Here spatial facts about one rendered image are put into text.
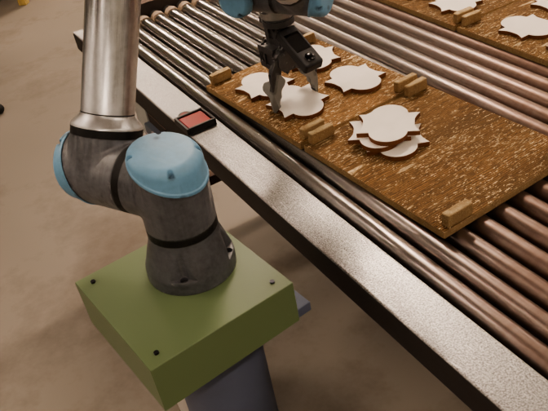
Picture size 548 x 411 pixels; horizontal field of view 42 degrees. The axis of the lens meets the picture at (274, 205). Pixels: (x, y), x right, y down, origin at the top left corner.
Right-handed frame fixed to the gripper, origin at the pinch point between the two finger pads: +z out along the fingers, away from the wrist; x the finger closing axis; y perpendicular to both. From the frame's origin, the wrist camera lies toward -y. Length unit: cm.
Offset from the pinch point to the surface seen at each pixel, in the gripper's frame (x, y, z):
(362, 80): -16.3, -3.6, 0.3
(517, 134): -22.1, -44.0, 2.3
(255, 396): 45, -42, 27
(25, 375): 80, 71, 92
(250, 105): 7.4, 9.2, 0.8
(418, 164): -1.9, -37.4, 1.9
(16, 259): 63, 136, 91
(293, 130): 7.1, -7.9, 1.2
